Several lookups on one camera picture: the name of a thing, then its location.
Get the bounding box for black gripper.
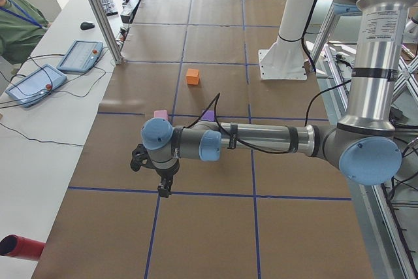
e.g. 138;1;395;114
153;160;180;198

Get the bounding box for orange cube block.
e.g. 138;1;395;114
185;68;200;86

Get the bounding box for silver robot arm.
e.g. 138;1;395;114
130;0;417;197

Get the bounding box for pink cube block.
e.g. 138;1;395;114
153;110;169;120

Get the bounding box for purple cube block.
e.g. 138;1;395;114
201;110;215;122

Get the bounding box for brown paper table cover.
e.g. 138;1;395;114
33;0;373;278

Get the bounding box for far blue teach pendant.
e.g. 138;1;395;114
57;41;103;73

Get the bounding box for blue teach pendant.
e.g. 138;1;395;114
57;41;103;73
5;64;67;107

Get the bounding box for red cylinder tube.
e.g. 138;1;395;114
1;235;45;261

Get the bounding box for near blue teach pendant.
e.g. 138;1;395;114
5;64;67;107

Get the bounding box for black computer mouse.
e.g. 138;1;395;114
80;22;95;31

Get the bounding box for black keyboard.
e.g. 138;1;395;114
100;0;118;16

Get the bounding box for person in green shirt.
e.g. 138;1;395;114
1;0;51;65

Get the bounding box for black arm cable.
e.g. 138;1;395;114
182;92;352;155

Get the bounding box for white camera pole with base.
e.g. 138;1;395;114
258;0;315;80

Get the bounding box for aluminium frame post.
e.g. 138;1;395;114
88;0;123;65

